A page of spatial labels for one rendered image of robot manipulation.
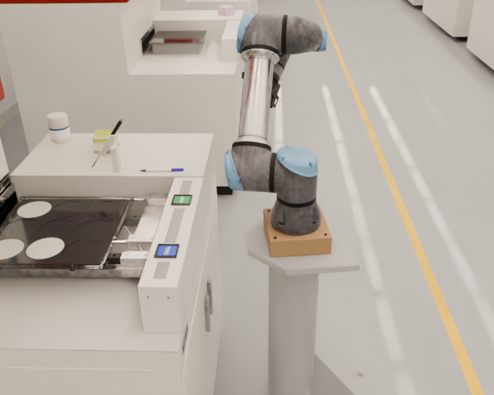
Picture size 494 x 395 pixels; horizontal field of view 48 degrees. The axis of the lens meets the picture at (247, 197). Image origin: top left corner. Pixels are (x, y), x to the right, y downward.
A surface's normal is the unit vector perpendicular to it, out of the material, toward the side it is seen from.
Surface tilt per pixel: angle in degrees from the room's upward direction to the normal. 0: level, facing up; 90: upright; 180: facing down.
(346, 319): 0
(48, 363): 90
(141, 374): 90
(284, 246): 90
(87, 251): 0
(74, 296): 0
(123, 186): 90
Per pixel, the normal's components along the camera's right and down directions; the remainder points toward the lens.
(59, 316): -0.01, -0.87
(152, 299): -0.04, 0.49
